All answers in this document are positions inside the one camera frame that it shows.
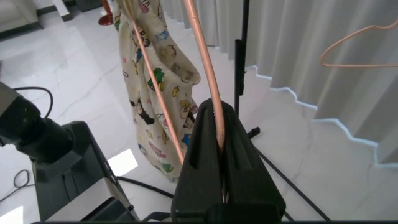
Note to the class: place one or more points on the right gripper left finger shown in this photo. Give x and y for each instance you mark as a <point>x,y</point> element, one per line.
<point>199,180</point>

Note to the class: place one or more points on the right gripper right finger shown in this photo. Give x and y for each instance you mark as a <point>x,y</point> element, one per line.
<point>248,186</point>

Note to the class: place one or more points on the pink clothes hanger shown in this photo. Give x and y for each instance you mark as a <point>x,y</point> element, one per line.
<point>357,65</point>
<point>206,62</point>

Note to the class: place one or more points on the cream printed garment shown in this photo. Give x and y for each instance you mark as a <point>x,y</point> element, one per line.
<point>171,59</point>

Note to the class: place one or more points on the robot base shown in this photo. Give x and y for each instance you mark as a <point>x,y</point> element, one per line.
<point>77,202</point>

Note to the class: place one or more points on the black clothes rack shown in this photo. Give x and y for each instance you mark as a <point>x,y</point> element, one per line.
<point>241,62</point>

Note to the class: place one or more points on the red object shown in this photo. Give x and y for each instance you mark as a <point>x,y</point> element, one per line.
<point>105,18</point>

